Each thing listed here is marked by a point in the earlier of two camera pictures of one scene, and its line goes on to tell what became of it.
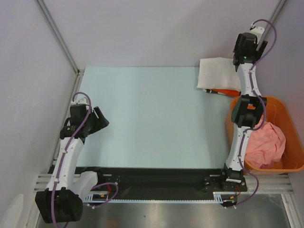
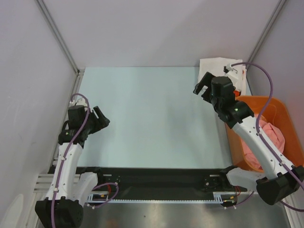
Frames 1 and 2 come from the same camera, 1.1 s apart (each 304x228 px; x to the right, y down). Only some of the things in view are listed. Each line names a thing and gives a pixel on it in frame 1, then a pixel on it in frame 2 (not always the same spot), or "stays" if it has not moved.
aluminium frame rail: (42, 181) stays
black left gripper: (101, 122) stays
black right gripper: (257, 54) to (206, 80)
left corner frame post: (78, 71) stays
